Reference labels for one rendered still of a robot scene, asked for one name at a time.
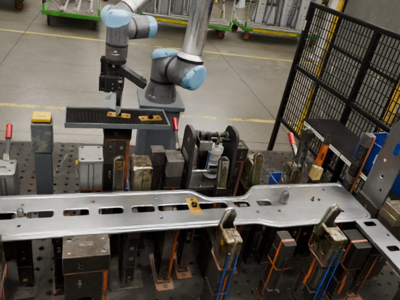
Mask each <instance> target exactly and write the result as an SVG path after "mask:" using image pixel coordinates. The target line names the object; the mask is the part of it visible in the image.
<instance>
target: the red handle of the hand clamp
mask: <svg viewBox="0 0 400 300"><path fill-rule="evenodd" d="M287 135H288V138H289V142H290V145H291V147H292V151H293V156H294V158H295V157H296V152H297V148H296V143H295V138H294V136H293V133H292V132H289V133H288V134H287ZM301 167H302V165H301V162H300V160H299V165H298V168H301Z"/></svg>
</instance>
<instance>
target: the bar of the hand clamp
mask: <svg viewBox="0 0 400 300"><path fill-rule="evenodd" d="M314 137H315V133H314V132H313V130H311V129H302V131H301V136H300V140H299V144H298V149H297V152H296V157H295V163H296V165H297V168H296V170H295V171H297V170H298V165H299V160H301V165H302V167H301V168H299V169H300V170H301V171H303V170H304V165H305V161H306V158H307V153H308V148H309V145H310V141H311V139H314Z"/></svg>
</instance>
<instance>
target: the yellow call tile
mask: <svg viewBox="0 0 400 300"><path fill-rule="evenodd" d="M32 122H51V112H39V111H34V112H33V114H32Z"/></svg>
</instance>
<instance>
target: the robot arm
mask: <svg viewBox="0 0 400 300"><path fill-rule="evenodd" d="M154 1H155V0H122V1H120V2H119V3H118V4H117V5H106V6H105V7H104V8H103V10H102V12H101V17H102V21H103V22H104V23H105V24H106V40H105V55H102V56H101V59H100V62H101V72H100V75H99V91H104V92H107V93H110V92H112V94H110V95H108V96H106V97H105V99H106V101H104V105H105V106H106V107H108V108H112V109H114V110H116V116H118V115H119V113H120V111H121V103H122V96H123V88H124V78H127V79H128V80H130V81H131V82H133V83H134V84H135V85H136V86H138V87H140V88H142V89H144V88H145V87H146V86H147V88H146V90H145V99H147V100H148V101H150V102H153V103H156V104H173V103H175V102H176V99H177V93H176V87H175V84H176V85H179V86H181V87H182V88H184V89H187V90H196V89H197V88H199V87H200V86H201V85H202V84H203V82H204V80H205V78H206V76H207V71H206V68H205V67H204V66H203V63H204V59H203V57H202V51H203V48H204V43H205V38H206V35H207V30H208V26H209V23H210V18H211V13H212V10H213V5H214V0H192V5H191V9H190V14H189V19H188V23H187V28H186V33H185V39H184V42H183V48H182V51H181V52H179V51H178V50H175V49H168V48H160V49H156V50H154V51H153V54H152V58H151V59H152V63H151V75H150V81H149V83H148V85H147V80H146V79H145V78H144V77H142V76H140V75H138V74H137V73H135V72H134V71H133V70H131V69H130V68H128V67H127V66H125V65H124V64H126V62H127V54H128V45H129V40H130V39H143V38H145V39H147V38H151V37H153V36H155V35H156V33H157V27H158V26H157V22H156V20H155V19H154V18H153V17H152V16H149V15H144V16H142V15H139V14H140V13H141V12H142V11H143V10H145V9H146V8H147V7H148V6H150V5H151V4H152V3H153V2H154Z"/></svg>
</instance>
